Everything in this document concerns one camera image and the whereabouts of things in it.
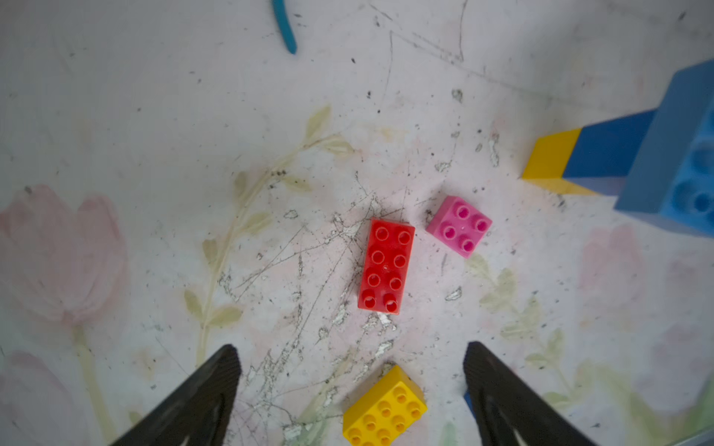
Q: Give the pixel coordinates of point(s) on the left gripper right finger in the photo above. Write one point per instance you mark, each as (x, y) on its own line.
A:
(506, 410)

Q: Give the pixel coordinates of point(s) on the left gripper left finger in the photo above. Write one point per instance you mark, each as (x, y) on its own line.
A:
(199, 411)

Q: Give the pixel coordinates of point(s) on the yellow long lego brick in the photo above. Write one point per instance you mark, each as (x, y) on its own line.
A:
(386, 411)

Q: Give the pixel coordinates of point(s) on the yellow small lego brick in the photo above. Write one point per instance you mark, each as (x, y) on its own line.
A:
(548, 162)

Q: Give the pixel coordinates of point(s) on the dark blue small lego brick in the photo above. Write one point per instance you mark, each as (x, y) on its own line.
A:
(605, 152)

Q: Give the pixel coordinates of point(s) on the light blue lego brick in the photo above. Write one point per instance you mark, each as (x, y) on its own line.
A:
(670, 184)

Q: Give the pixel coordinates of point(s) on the pink lego brick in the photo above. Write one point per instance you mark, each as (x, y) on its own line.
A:
(459, 226)

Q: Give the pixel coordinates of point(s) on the red lego brick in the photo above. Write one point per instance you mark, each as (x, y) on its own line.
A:
(388, 253)

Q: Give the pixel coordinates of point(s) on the floral pink table mat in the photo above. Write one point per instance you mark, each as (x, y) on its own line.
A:
(174, 180)

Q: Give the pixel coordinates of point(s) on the teal handled pliers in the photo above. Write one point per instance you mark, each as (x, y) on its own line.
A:
(284, 27)

